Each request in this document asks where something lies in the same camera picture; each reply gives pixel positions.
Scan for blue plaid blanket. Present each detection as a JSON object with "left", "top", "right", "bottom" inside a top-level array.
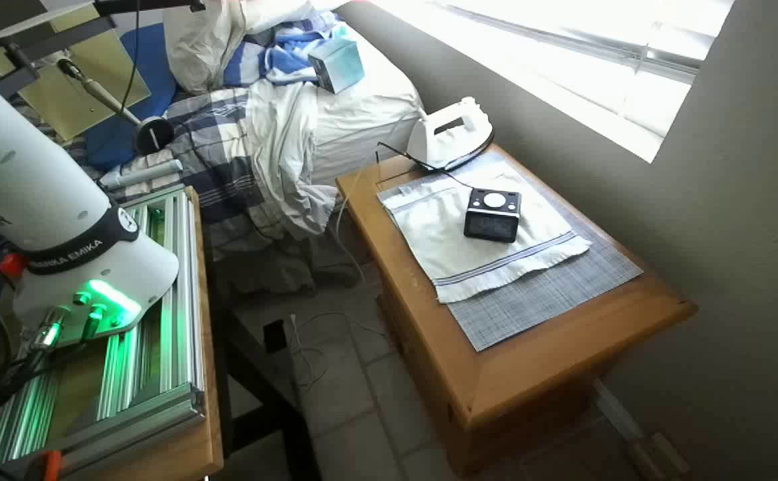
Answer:
[{"left": 101, "top": 86, "right": 319, "bottom": 235}]

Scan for aluminium rail frame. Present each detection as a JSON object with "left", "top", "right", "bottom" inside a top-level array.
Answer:
[{"left": 0, "top": 188, "right": 206, "bottom": 476}]

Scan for grey checked place mat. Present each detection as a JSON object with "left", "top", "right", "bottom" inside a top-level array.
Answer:
[{"left": 378, "top": 153, "right": 648, "bottom": 352}]

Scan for black camera stand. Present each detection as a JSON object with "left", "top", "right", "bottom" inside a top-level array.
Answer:
[{"left": 0, "top": 0, "right": 210, "bottom": 154}]

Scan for white pillow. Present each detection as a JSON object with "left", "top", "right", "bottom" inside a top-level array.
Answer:
[{"left": 163, "top": 0, "right": 243, "bottom": 94}]

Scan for wooden side table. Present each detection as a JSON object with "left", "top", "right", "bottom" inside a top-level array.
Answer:
[{"left": 338, "top": 148, "right": 695, "bottom": 476}]

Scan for white striped towel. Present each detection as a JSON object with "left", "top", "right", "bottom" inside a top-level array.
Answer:
[{"left": 381, "top": 174, "right": 591, "bottom": 304}]

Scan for black alarm clock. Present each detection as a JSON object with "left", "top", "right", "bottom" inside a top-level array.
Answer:
[{"left": 462, "top": 188, "right": 521, "bottom": 243}]

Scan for light blue tissue box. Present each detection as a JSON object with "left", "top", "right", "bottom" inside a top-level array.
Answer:
[{"left": 311, "top": 38, "right": 365, "bottom": 94}]

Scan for bed with white sheet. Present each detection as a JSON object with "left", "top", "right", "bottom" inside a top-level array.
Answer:
[{"left": 92, "top": 0, "right": 429, "bottom": 243}]

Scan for black iron power cord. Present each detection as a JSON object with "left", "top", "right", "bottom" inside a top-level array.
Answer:
[{"left": 375, "top": 140, "right": 476, "bottom": 192}]

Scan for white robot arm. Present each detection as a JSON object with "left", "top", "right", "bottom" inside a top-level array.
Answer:
[{"left": 0, "top": 97, "right": 179, "bottom": 348}]

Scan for white clothes iron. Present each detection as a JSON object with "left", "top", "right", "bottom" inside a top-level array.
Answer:
[{"left": 406, "top": 97, "right": 496, "bottom": 172}]

